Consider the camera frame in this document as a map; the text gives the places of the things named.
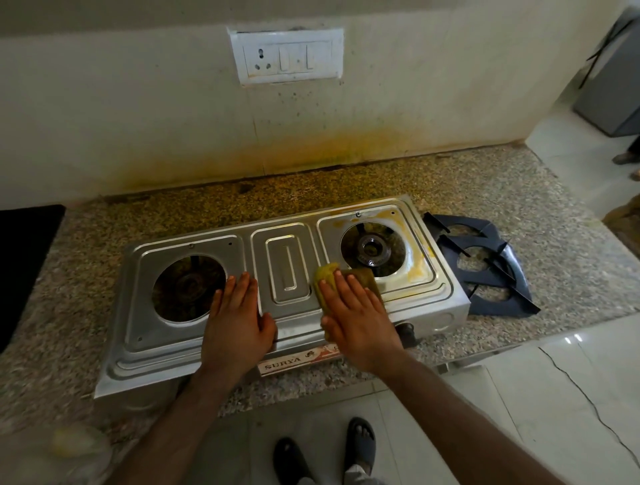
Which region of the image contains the white switch and socket panel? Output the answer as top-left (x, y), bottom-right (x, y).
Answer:
top-left (227, 27), bottom-right (345, 85)

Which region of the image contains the person's right forearm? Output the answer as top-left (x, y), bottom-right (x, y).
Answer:
top-left (369, 350), bottom-right (567, 485)

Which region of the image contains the clear plastic bag with yellow item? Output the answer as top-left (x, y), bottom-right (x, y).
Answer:
top-left (49, 423), bottom-right (114, 475)

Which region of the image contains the dirty gas burner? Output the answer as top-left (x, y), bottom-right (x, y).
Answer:
top-left (152, 255), bottom-right (227, 324)

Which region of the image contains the person's left black slipper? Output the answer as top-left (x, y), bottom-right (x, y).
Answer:
top-left (272, 437), bottom-right (315, 485)

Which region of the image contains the stainless steel two-burner gas stove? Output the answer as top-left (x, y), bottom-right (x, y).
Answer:
top-left (93, 194), bottom-right (471, 400)

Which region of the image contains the person's right black slipper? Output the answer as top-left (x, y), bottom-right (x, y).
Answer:
top-left (344, 417), bottom-right (377, 476)

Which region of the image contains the thin black cable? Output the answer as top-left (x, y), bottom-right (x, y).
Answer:
top-left (537, 346), bottom-right (640, 468)

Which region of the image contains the person's left forearm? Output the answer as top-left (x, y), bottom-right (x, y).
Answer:
top-left (106, 364), bottom-right (251, 485)

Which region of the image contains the black pan support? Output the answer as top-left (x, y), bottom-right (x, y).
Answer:
top-left (423, 212), bottom-right (502, 255)
top-left (437, 235), bottom-right (542, 316)

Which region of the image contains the person's left hand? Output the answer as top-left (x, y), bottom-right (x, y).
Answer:
top-left (200, 271), bottom-right (279, 381)

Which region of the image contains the brown sack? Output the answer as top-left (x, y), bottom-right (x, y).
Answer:
top-left (601, 194), bottom-right (640, 256)

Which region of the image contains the person's black slipper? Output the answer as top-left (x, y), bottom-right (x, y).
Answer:
top-left (272, 437), bottom-right (315, 485)
top-left (344, 417), bottom-right (377, 476)

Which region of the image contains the person's right hand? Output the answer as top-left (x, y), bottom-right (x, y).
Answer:
top-left (318, 270), bottom-right (407, 376)

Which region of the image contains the yellow-green scrub sponge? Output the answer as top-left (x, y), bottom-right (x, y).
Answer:
top-left (313, 263), bottom-right (385, 316)

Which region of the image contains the gas burner with yellow stains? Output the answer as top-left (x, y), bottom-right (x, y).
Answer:
top-left (340, 222), bottom-right (406, 278)

